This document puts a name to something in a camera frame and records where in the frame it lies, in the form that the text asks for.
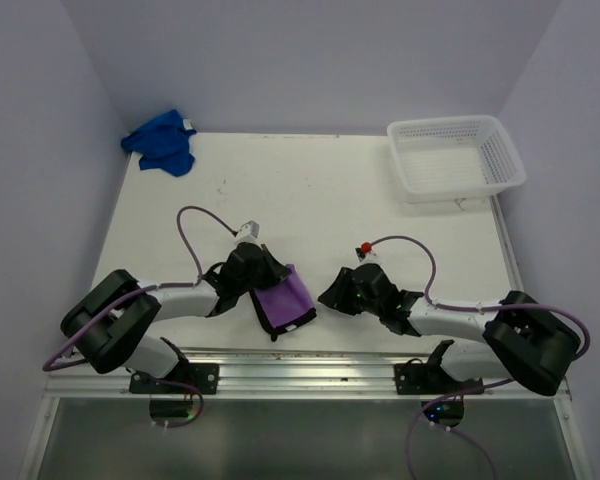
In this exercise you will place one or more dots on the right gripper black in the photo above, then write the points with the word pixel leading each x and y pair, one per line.
pixel 336 294

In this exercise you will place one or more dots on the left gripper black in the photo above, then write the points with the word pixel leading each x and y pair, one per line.
pixel 276 271

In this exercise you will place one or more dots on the black purple microfiber towel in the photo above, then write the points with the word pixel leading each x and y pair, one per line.
pixel 284 307

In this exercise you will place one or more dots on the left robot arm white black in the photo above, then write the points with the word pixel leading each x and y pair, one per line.
pixel 108 325

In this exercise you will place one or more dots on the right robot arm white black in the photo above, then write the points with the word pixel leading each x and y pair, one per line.
pixel 514 339

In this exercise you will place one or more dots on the blue crumpled towel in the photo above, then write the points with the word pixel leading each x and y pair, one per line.
pixel 163 143

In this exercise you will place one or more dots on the white plastic perforated basket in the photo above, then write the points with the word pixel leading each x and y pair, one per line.
pixel 451 158

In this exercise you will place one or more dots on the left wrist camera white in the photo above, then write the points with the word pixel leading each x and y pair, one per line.
pixel 247 233

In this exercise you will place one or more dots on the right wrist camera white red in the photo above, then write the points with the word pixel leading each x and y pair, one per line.
pixel 366 254

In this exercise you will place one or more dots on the aluminium mounting rail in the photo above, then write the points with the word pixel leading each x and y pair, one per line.
pixel 258 375

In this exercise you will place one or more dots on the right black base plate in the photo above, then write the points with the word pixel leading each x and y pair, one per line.
pixel 417 378

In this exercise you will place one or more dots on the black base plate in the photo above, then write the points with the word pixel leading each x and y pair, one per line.
pixel 203 376
pixel 417 378

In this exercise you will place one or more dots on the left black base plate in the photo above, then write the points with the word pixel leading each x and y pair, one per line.
pixel 203 376

